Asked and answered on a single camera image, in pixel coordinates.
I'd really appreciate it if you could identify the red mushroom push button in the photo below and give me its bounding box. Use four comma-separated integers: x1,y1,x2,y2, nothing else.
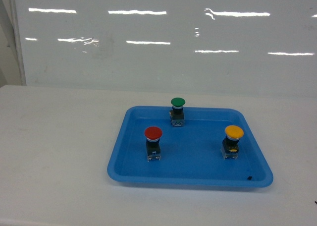
144,126,162,161

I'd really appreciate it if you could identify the yellow mushroom push button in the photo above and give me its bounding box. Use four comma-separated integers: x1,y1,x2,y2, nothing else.
221,125,244,159

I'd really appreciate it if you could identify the green mushroom push button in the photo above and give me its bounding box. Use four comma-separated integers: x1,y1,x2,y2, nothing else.
169,97,186,127

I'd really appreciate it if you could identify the blue plastic tray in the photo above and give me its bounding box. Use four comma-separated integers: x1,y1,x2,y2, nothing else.
107,106,273,188

